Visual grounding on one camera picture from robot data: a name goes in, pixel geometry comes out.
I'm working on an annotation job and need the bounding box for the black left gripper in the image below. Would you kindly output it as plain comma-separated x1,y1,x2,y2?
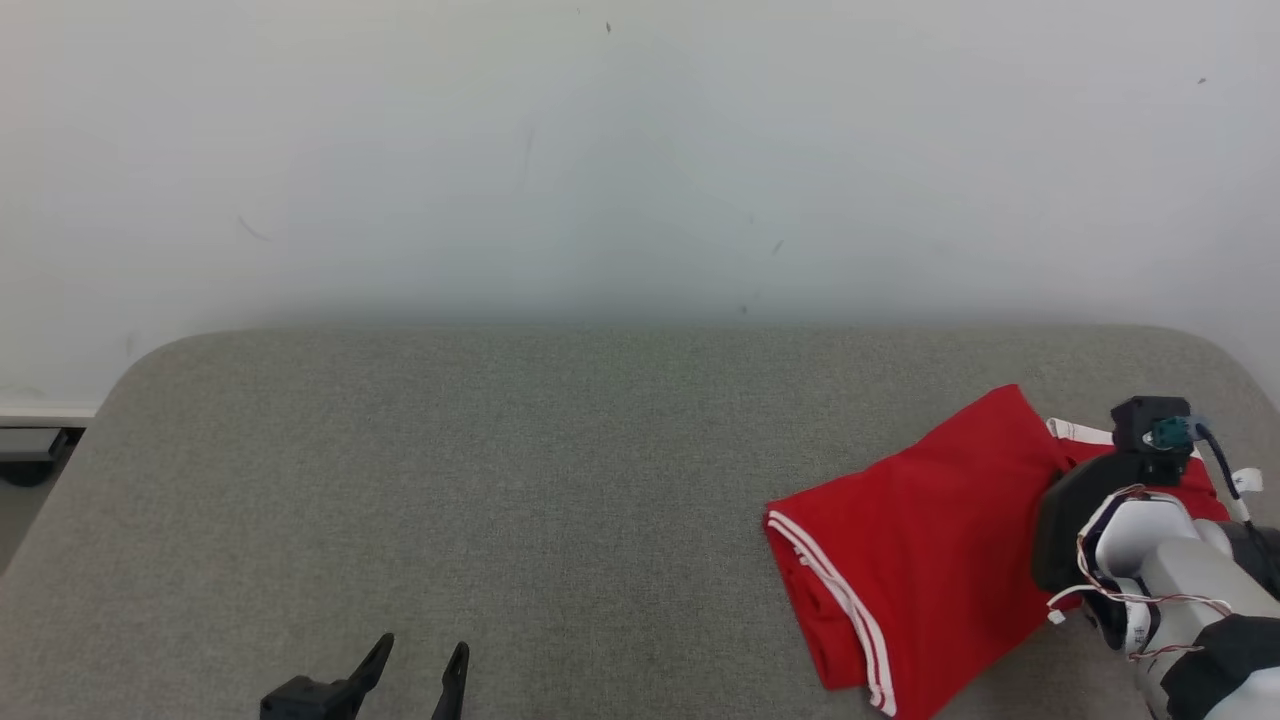
260,632,471,720

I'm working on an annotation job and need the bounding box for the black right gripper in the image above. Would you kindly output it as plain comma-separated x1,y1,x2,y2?
1032,452,1166,593

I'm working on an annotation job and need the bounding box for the red shorts white trim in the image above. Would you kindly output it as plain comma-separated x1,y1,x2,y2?
1045,418,1231,523

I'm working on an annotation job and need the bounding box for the red Bulls 23 jersey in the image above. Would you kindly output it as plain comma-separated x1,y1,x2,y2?
763,385,1101,720

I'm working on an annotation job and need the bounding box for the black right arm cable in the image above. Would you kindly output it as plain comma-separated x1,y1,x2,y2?
1195,425,1280,571

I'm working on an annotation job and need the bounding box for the white wall baseboard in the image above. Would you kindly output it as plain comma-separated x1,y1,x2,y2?
0,405,98,429

